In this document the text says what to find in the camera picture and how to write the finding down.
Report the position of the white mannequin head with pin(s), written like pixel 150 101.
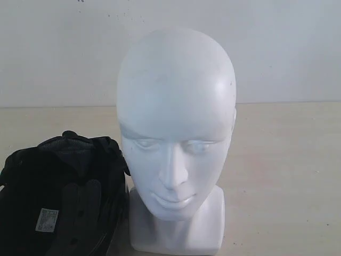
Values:
pixel 176 108

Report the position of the black helmet with visor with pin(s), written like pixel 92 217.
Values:
pixel 66 196

